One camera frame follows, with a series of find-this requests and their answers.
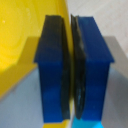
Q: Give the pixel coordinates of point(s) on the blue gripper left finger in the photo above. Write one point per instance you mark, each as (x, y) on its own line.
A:
(51, 73)

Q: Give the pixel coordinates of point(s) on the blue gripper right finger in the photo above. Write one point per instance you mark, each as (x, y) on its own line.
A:
(95, 73)

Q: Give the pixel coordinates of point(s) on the yellow bowl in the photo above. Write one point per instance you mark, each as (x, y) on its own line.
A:
(20, 36)

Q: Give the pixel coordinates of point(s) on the blue bowl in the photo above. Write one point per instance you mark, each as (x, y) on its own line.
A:
(96, 124)

